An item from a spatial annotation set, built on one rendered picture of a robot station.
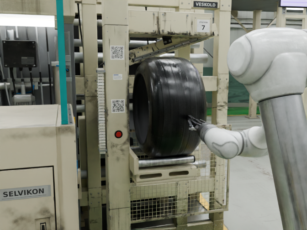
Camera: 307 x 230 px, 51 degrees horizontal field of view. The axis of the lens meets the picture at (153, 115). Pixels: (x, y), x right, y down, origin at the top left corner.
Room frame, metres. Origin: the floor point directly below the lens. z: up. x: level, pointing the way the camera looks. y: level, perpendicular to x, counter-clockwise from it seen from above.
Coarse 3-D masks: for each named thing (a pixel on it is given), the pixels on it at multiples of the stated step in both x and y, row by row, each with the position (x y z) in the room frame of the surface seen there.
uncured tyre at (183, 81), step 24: (144, 72) 1.78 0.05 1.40; (168, 72) 1.70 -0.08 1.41; (192, 72) 1.73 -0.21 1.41; (144, 96) 2.16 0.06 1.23; (168, 96) 1.62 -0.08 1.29; (192, 96) 1.65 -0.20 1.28; (144, 120) 2.14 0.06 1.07; (168, 120) 1.60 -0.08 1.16; (144, 144) 1.77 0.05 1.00; (168, 144) 1.65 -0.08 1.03; (192, 144) 1.70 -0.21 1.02
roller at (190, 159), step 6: (180, 156) 1.79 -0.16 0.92; (186, 156) 1.79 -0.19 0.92; (192, 156) 1.80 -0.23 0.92; (138, 162) 1.71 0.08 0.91; (144, 162) 1.71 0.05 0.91; (150, 162) 1.72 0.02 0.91; (156, 162) 1.73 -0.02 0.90; (162, 162) 1.74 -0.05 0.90; (168, 162) 1.75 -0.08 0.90; (174, 162) 1.76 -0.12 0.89; (180, 162) 1.77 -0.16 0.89; (186, 162) 1.78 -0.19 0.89; (192, 162) 1.80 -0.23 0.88
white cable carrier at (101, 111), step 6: (102, 78) 1.74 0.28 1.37; (102, 84) 1.74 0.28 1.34; (102, 90) 1.74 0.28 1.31; (102, 96) 1.74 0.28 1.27; (102, 102) 1.74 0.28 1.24; (102, 108) 1.74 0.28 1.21; (102, 114) 1.74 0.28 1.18; (102, 120) 1.74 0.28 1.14; (102, 126) 1.74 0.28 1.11; (102, 132) 1.74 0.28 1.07; (102, 138) 1.74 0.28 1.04; (102, 144) 1.74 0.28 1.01
